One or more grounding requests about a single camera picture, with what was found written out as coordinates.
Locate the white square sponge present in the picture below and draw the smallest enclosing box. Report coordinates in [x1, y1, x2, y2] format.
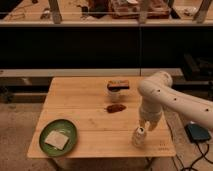
[45, 131, 69, 150]

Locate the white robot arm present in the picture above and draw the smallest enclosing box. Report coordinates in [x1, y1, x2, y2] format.
[138, 71, 213, 131]

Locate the long wooden background shelf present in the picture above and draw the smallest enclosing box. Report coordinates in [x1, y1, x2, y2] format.
[0, 68, 183, 77]

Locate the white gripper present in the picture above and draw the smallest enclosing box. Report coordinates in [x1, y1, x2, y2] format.
[139, 107, 162, 131]

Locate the black pedal cable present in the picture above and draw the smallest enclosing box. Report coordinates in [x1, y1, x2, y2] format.
[171, 141, 213, 171]

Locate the green round plate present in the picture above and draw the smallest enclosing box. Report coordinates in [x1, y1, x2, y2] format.
[39, 119, 78, 157]

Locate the brown block on cup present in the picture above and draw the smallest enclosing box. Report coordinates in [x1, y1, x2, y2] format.
[107, 80, 130, 90]

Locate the brown sausage piece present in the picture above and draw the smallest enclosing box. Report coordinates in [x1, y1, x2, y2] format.
[105, 104, 126, 113]

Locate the wooden table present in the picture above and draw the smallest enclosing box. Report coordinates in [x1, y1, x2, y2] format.
[27, 77, 176, 158]

